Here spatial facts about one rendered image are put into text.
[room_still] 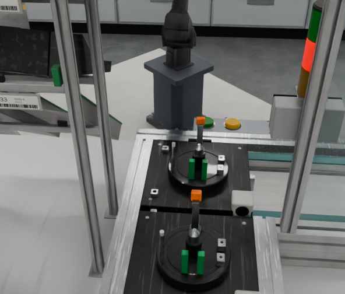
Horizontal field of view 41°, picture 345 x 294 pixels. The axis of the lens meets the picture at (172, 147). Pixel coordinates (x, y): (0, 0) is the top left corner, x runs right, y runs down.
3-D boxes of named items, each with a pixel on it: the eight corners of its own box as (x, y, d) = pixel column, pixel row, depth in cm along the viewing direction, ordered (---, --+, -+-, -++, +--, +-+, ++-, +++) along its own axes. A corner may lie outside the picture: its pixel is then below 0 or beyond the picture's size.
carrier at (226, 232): (139, 217, 99) (136, 172, 91) (252, 223, 97) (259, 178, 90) (120, 318, 80) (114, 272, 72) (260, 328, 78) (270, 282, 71)
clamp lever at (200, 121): (195, 147, 111) (196, 116, 109) (203, 147, 111) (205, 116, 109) (194, 151, 107) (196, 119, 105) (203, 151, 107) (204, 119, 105)
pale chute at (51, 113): (70, 132, 117) (73, 115, 118) (119, 140, 115) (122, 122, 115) (13, 106, 90) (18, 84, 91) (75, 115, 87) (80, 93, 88)
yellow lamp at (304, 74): (295, 85, 82) (299, 59, 79) (323, 86, 81) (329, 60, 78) (298, 100, 78) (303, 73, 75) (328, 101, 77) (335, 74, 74)
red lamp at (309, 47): (299, 59, 79) (304, 32, 76) (329, 60, 78) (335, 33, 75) (303, 73, 75) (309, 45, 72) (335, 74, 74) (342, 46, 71)
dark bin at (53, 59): (56, 65, 104) (57, 31, 102) (111, 72, 101) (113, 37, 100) (-23, 69, 77) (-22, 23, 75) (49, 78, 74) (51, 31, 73)
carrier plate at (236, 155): (152, 145, 119) (152, 139, 118) (246, 150, 118) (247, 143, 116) (140, 212, 100) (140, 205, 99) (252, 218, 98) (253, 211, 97)
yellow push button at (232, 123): (224, 123, 127) (225, 117, 126) (239, 123, 127) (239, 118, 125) (224, 131, 124) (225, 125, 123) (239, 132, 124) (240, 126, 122)
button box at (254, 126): (193, 134, 132) (194, 115, 128) (267, 137, 130) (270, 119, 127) (192, 149, 126) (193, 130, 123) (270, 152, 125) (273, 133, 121)
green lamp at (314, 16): (304, 31, 76) (310, 2, 73) (335, 32, 75) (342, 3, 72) (309, 44, 72) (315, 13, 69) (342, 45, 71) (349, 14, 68)
